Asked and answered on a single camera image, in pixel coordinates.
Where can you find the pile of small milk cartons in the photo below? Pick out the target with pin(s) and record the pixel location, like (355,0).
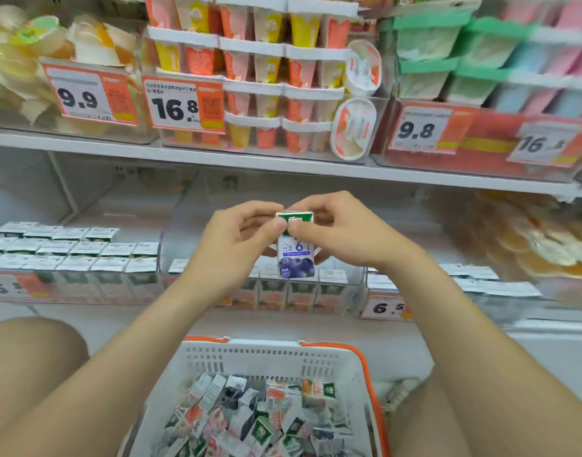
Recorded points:
(257,418)

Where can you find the white round pudding cup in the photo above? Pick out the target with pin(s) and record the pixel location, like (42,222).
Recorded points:
(363,66)
(353,129)

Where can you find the person's left leg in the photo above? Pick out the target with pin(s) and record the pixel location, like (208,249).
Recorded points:
(24,361)

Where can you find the stack of pink blue packs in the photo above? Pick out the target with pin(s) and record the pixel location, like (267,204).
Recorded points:
(552,66)

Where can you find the rows of green label cartons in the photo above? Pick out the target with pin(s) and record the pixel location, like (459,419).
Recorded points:
(76,256)

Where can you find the person's right thumb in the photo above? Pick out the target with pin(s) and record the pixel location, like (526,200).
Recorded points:
(325,226)

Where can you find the orange white price tag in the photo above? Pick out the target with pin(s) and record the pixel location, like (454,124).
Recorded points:
(184,107)
(88,92)
(15,286)
(543,145)
(386,308)
(426,130)

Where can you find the rows of white top cartons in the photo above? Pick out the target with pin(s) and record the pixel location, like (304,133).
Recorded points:
(481,280)

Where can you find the person's right leg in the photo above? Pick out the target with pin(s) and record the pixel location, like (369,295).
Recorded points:
(417,423)

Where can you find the person's left forearm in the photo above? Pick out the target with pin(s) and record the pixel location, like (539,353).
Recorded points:
(110,375)

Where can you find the person's right forearm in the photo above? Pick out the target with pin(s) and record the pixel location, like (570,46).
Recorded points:
(486,356)

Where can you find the person's leg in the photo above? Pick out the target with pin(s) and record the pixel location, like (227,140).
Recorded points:
(417,423)
(24,361)

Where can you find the person's left thumb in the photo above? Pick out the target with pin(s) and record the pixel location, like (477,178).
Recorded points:
(267,237)

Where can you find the stack of green pudding packs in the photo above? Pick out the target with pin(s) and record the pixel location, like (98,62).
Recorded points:
(433,47)

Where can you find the white metal shelf board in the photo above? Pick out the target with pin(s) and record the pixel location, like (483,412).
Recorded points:
(105,318)
(272,165)

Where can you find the rows of orange label cartons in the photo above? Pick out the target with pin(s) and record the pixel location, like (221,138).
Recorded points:
(291,292)

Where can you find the blueberry milk carton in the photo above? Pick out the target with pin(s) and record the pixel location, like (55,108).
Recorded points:
(295,252)

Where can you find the person's right hand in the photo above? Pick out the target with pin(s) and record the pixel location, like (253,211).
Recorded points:
(357,237)

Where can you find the person's left hand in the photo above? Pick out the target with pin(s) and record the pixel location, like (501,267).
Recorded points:
(224,261)

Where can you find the pile of yellow jelly cups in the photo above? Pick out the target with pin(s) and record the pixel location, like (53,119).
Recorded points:
(29,47)

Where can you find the pile of orange jelly cups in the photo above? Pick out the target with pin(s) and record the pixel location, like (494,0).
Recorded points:
(533,237)

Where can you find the stack of orange yellow jelly packs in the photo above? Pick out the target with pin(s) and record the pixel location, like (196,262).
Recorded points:
(267,66)

